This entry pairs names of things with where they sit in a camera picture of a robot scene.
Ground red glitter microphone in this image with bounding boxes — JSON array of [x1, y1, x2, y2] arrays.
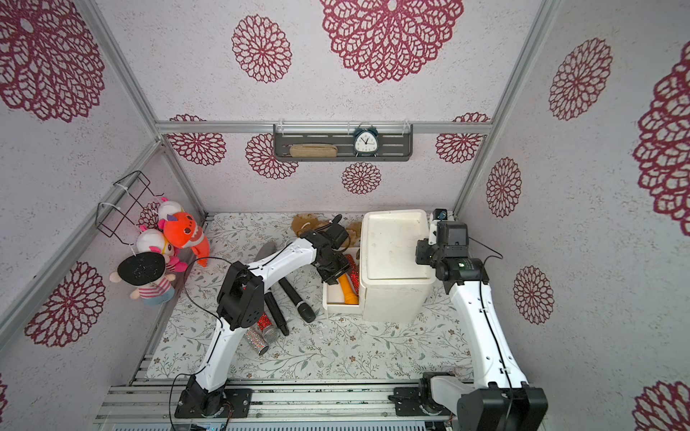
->
[[257, 313, 280, 344], [346, 254, 359, 296]]

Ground orange yellow microphone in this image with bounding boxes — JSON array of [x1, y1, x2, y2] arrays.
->
[[338, 274, 359, 305]]

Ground white plastic drawer cabinet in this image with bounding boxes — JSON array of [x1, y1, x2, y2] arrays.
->
[[359, 209, 436, 323]]

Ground black microphone long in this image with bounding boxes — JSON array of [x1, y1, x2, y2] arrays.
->
[[264, 291, 289, 337]]

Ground rainbow rhinestone microphone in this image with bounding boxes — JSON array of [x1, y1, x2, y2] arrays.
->
[[244, 327, 269, 357]]

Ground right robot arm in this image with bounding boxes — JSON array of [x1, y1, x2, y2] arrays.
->
[[416, 218, 548, 430]]

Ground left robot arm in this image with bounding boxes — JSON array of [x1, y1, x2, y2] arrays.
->
[[185, 215, 350, 409]]

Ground brown teddy bear plush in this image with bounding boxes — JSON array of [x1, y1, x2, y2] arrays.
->
[[291, 213, 362, 248]]

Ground grey pencil case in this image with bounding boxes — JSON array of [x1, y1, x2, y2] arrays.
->
[[254, 242, 277, 261]]

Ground tan pouch on shelf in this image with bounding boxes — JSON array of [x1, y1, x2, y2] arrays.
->
[[289, 144, 338, 159]]

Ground green alarm clock on shelf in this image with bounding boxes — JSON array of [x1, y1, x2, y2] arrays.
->
[[353, 127, 381, 157]]

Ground orange fish plush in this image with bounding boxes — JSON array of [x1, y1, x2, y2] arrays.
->
[[158, 212, 210, 268]]

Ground pink white plush doll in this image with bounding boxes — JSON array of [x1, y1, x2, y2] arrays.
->
[[136, 198, 188, 273]]

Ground black haired doll plush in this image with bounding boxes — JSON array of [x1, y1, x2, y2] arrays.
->
[[109, 251, 176, 306]]

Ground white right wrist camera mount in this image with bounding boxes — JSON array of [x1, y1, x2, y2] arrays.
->
[[429, 208, 449, 244]]

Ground grey wall shelf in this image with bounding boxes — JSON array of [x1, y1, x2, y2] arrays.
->
[[273, 129, 413, 162]]

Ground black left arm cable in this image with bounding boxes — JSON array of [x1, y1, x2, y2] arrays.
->
[[168, 255, 238, 421]]

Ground black wire wall basket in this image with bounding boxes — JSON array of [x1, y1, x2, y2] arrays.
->
[[93, 170, 165, 247]]

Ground horizontal aluminium wall rail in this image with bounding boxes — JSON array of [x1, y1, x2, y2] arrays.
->
[[156, 120, 493, 135]]

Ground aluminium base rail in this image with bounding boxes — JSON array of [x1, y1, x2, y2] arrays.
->
[[95, 380, 455, 430]]

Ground aluminium corner frame post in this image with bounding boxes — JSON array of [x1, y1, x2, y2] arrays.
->
[[453, 0, 562, 216]]

